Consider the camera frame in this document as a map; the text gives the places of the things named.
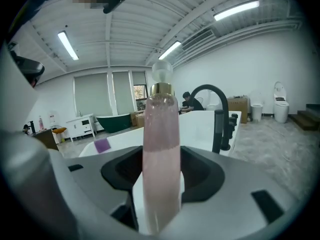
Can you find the white bathtub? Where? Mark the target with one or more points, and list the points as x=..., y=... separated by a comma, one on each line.
x=200, y=126

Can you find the wooden steps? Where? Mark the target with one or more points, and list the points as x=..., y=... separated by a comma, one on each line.
x=305, y=119

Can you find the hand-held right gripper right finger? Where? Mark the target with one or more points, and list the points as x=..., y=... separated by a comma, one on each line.
x=237, y=209

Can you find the black curved faucet spout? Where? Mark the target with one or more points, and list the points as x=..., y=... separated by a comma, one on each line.
x=223, y=101

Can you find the white smart toilet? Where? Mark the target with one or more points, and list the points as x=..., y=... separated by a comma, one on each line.
x=281, y=109

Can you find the brown vanity cabinet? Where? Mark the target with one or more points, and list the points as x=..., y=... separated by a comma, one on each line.
x=46, y=139

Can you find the white cabinet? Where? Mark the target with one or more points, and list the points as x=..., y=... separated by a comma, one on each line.
x=82, y=126

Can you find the large cardboard box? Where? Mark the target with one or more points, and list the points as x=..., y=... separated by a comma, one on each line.
x=237, y=106

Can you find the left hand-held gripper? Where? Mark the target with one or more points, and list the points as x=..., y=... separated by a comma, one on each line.
x=17, y=99

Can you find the pink soap pump bottle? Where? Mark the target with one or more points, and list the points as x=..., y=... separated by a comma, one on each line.
x=161, y=139

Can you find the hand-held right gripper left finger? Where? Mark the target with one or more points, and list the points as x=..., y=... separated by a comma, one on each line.
x=95, y=174

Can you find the black vanity faucet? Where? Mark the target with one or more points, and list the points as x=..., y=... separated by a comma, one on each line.
x=31, y=127

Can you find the dark green bathtub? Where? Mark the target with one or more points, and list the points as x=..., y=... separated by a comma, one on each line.
x=115, y=122

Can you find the orange stool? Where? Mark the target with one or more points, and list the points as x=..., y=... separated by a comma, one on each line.
x=59, y=131

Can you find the purple sponge block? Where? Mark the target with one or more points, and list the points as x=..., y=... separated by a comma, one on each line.
x=102, y=145

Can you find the ceiling air vent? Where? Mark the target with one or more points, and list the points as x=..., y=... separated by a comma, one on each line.
x=198, y=39

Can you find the window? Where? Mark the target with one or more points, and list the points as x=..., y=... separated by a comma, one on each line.
x=140, y=95

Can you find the ceiling tube light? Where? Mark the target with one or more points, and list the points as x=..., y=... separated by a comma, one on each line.
x=170, y=50
x=236, y=10
x=68, y=45

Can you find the black hand shower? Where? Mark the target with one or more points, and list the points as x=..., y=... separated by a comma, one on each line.
x=218, y=129

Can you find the black tap knob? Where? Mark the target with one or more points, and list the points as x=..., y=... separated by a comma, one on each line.
x=233, y=120
x=234, y=115
x=232, y=128

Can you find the grey roller blind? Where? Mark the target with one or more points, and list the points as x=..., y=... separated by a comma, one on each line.
x=139, y=78
x=92, y=94
x=123, y=92

